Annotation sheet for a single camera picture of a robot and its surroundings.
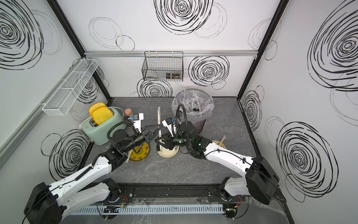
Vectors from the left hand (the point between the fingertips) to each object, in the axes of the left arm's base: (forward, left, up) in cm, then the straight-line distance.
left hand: (161, 127), depth 67 cm
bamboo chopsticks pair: (+8, -38, -27) cm, 47 cm away
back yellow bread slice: (+19, +43, -7) cm, 47 cm away
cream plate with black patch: (-2, -2, -27) cm, 27 cm away
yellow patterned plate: (-1, +16, -30) cm, 34 cm away
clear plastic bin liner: (+24, -21, -9) cm, 33 cm away
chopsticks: (+2, +1, +2) cm, 3 cm away
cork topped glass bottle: (+24, +28, -20) cm, 42 cm away
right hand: (-4, +2, -6) cm, 8 cm away
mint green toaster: (+4, +40, -16) cm, 44 cm away
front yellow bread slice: (+14, +39, -10) cm, 43 cm away
